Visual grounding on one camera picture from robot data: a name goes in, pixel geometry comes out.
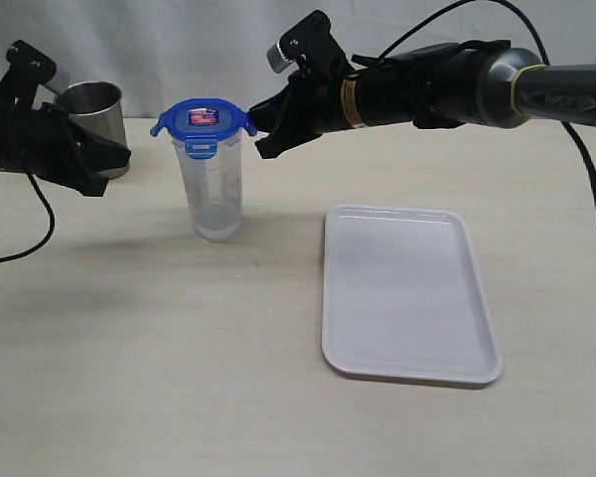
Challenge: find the clear tall plastic container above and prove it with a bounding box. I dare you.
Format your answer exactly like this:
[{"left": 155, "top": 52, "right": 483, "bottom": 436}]
[{"left": 172, "top": 132, "right": 242, "bottom": 242}]

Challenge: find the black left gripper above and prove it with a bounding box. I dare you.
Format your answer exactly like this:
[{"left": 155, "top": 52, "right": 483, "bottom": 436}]
[{"left": 0, "top": 40, "right": 131, "bottom": 197}]

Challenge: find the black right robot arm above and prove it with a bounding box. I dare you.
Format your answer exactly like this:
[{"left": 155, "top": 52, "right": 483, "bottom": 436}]
[{"left": 248, "top": 10, "right": 596, "bottom": 159}]

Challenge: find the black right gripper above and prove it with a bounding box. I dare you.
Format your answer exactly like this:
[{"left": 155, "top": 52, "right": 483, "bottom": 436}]
[{"left": 248, "top": 10, "right": 363, "bottom": 159}]

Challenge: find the stainless steel cup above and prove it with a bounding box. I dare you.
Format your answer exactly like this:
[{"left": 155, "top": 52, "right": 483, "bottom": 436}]
[{"left": 54, "top": 80, "right": 130, "bottom": 180}]

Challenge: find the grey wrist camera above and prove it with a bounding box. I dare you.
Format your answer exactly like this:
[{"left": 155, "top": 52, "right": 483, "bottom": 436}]
[
  {"left": 266, "top": 42, "right": 294, "bottom": 75},
  {"left": 43, "top": 67, "right": 71, "bottom": 95}
]

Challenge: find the blue clip-lock lid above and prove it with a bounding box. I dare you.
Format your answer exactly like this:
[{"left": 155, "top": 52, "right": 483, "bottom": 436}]
[{"left": 149, "top": 97, "right": 257, "bottom": 160}]

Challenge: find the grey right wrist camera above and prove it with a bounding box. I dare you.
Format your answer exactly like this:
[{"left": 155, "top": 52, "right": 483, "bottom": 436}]
[{"left": 266, "top": 42, "right": 294, "bottom": 75}]

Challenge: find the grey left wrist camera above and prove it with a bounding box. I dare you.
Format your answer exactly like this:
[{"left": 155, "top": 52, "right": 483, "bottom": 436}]
[{"left": 43, "top": 67, "right": 71, "bottom": 95}]

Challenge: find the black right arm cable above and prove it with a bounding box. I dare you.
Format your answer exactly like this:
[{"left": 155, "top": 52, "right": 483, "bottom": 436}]
[{"left": 376, "top": 0, "right": 596, "bottom": 277}]

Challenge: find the white rectangular plastic tray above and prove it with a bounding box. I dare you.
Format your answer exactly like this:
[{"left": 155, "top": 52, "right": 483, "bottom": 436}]
[{"left": 321, "top": 204, "right": 504, "bottom": 387}]

